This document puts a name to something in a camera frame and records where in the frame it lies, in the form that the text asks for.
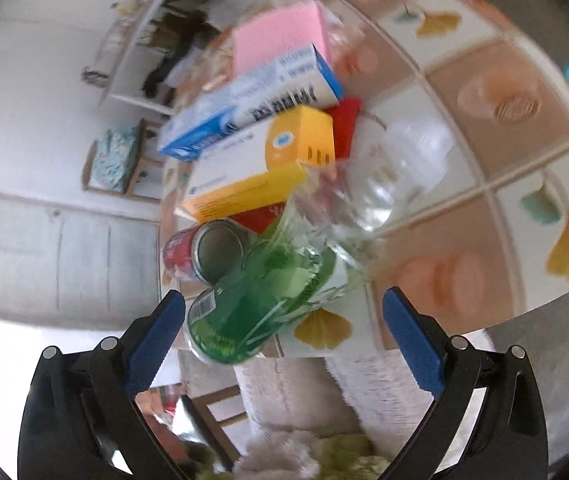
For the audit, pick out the white metal desk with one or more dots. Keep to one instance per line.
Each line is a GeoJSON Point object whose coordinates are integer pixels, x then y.
{"type": "Point", "coordinates": [137, 30]}

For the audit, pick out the blue and white carton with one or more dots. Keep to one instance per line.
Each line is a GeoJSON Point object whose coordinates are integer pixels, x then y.
{"type": "Point", "coordinates": [244, 105]}

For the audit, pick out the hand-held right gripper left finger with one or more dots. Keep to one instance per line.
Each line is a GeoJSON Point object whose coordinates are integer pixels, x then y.
{"type": "Point", "coordinates": [154, 342]}

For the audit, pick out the red drink can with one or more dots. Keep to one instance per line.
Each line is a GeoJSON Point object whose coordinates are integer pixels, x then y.
{"type": "Point", "coordinates": [179, 255]}

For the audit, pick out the pink sponge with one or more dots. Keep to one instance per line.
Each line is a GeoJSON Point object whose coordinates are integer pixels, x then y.
{"type": "Point", "coordinates": [279, 35]}

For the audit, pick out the patterned blue cushion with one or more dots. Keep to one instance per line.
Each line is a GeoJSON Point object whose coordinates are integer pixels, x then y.
{"type": "Point", "coordinates": [112, 160]}

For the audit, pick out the wooden chair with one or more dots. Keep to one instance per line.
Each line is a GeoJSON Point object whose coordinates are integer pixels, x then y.
{"type": "Point", "coordinates": [142, 160]}

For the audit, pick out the yellow and white carton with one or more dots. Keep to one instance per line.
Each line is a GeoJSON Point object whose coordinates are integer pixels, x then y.
{"type": "Point", "coordinates": [244, 182]}

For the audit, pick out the red plastic bag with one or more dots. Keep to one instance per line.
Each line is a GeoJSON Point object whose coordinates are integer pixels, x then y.
{"type": "Point", "coordinates": [347, 125]}

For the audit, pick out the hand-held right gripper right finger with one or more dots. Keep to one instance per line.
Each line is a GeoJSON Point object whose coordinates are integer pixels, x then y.
{"type": "Point", "coordinates": [414, 342]}

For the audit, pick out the green fluffy cloth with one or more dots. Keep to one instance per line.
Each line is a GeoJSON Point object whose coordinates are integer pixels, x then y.
{"type": "Point", "coordinates": [344, 455]}

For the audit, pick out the clear plastic bottle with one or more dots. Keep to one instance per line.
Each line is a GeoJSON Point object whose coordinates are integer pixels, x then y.
{"type": "Point", "coordinates": [399, 175]}

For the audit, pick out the black bag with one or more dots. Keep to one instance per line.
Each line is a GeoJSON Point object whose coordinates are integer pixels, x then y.
{"type": "Point", "coordinates": [174, 60]}

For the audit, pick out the green plastic bottle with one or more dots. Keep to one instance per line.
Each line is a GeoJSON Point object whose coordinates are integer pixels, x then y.
{"type": "Point", "coordinates": [244, 310]}

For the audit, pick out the patterned tablecloth table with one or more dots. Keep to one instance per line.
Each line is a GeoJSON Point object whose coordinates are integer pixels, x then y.
{"type": "Point", "coordinates": [464, 85]}

